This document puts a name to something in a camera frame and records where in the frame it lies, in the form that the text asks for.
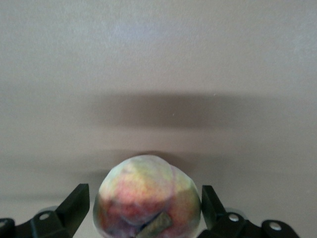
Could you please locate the brown table cover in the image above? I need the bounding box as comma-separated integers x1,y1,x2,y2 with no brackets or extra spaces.
0,0,317,238

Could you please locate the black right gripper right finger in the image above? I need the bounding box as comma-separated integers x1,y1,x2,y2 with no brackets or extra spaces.
198,185,302,238

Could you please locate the pink orange peach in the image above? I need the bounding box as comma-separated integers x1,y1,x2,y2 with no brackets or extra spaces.
93,155,202,238

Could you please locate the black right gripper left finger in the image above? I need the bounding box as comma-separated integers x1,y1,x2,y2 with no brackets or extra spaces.
0,183,90,238

